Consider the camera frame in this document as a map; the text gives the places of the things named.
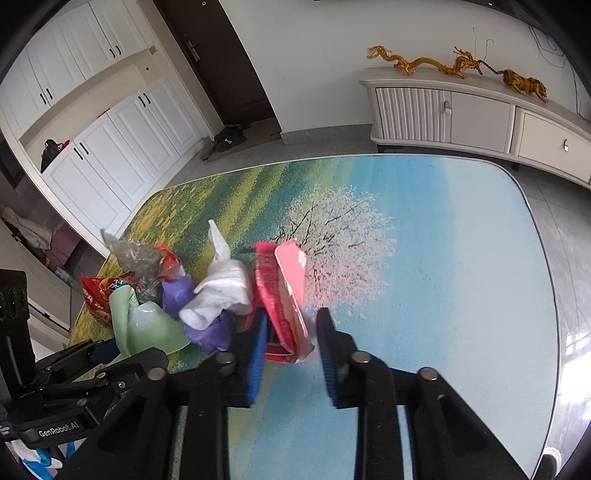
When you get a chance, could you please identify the dark handbag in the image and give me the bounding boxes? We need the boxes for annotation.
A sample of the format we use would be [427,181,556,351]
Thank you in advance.
[41,140,63,174]

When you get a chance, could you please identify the clear grey plastic wrapper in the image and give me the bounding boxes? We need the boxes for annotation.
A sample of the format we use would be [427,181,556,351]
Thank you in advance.
[100,228,169,305]

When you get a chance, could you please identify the white crumpled tissue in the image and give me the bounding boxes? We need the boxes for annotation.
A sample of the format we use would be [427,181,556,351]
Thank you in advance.
[179,219,254,330]

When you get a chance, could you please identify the white garment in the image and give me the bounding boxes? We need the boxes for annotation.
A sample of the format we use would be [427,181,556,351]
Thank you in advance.
[0,206,54,252]

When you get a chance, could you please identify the pink cardboard box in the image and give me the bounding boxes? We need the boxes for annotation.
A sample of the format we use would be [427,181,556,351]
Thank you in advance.
[252,240,315,365]

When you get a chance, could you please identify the small purple wrapper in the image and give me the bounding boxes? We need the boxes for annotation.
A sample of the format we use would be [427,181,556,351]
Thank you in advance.
[161,272,236,356]

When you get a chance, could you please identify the landscape print table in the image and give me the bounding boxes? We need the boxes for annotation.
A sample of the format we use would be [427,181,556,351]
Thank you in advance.
[69,154,559,480]

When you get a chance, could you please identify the dark brown door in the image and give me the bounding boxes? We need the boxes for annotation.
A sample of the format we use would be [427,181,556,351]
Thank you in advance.
[154,0,282,127]

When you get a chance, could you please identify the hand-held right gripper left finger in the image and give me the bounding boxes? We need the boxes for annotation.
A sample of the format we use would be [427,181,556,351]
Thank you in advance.
[58,314,269,480]

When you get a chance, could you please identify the white lower cabinets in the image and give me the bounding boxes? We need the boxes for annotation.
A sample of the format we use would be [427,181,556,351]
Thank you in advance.
[41,78,208,232]

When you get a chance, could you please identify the red snack packet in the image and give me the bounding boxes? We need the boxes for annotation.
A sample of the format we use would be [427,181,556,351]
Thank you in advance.
[81,273,134,326]

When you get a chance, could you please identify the white television stand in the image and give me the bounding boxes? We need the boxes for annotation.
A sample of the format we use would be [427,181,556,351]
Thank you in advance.
[359,67,591,188]

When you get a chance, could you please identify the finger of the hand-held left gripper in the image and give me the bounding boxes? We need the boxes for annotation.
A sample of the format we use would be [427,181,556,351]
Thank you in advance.
[32,340,119,385]
[44,348,169,408]

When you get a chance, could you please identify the golden tiger figurine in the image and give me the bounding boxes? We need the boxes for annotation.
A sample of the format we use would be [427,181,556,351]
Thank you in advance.
[482,65,550,100]

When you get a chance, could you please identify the golden dragon figurine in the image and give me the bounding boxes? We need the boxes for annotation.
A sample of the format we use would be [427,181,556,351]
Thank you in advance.
[367,45,485,79]

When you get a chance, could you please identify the white upper cabinets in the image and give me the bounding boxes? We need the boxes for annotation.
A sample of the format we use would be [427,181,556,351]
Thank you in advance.
[0,0,158,139]

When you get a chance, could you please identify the red foil wrapper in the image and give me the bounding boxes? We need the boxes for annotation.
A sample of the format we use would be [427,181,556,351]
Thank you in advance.
[154,244,185,282]

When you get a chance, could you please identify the black television cables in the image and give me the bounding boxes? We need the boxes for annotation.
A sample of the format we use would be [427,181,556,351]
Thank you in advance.
[529,25,591,112]

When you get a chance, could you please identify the white cabinets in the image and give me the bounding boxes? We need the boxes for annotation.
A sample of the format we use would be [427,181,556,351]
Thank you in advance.
[41,78,208,232]
[0,0,158,139]

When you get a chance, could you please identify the green plastic bowl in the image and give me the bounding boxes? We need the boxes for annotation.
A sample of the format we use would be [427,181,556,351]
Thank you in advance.
[108,284,191,358]

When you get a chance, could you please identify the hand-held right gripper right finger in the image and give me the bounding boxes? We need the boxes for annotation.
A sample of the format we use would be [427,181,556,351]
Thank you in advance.
[316,308,529,480]

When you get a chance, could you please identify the black shoes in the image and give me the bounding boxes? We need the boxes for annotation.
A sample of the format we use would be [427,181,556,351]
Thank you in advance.
[213,124,247,152]

